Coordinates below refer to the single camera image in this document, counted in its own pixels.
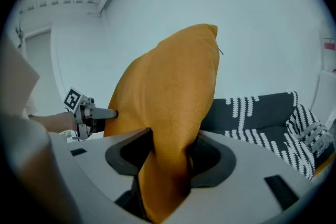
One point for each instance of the orange cushion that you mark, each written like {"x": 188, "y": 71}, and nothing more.
{"x": 168, "y": 112}

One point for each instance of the person's white shirt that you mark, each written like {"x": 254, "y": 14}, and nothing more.
{"x": 18, "y": 81}

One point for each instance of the red and white sign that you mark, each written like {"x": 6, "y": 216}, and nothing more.
{"x": 329, "y": 44}

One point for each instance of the person's left forearm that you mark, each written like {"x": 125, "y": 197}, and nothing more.
{"x": 52, "y": 123}

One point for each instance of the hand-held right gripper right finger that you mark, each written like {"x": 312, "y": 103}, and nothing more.
{"x": 249, "y": 186}

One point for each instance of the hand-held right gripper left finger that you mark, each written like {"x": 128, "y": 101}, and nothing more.
{"x": 97, "y": 157}

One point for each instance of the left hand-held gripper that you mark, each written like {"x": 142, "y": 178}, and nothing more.
{"x": 84, "y": 110}

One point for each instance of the black white patterned sofa throw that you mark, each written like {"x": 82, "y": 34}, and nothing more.
{"x": 262, "y": 118}

